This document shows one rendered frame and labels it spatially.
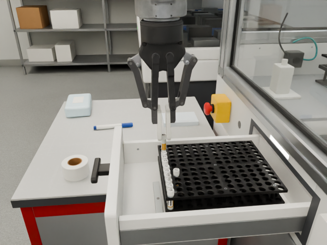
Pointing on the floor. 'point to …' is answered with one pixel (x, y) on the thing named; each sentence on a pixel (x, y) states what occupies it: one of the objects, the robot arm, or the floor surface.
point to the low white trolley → (111, 107)
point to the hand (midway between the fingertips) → (163, 122)
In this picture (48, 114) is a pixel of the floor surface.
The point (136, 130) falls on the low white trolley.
